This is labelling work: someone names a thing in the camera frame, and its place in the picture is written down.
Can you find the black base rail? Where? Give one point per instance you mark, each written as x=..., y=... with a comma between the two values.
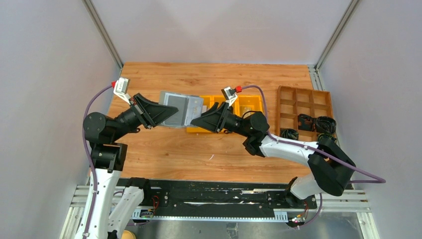
x=203, y=199

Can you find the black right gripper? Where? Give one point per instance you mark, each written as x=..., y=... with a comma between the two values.
x=213, y=119

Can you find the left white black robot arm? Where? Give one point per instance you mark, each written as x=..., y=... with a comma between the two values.
x=107, y=157

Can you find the wooden compartment tray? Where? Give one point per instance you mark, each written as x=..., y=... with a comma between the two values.
x=294, y=101

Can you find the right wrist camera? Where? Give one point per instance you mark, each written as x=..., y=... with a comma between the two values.
x=230, y=95

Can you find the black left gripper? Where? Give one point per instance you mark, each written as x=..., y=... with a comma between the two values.
x=150, y=113

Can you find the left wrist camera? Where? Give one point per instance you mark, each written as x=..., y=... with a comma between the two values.
x=120, y=88

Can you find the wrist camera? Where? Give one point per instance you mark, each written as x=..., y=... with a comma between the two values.
x=120, y=88
x=230, y=95

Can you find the dark rolled tie front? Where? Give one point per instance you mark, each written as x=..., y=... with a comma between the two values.
x=289, y=133

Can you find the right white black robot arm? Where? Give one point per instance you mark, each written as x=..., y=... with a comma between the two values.
x=331, y=169

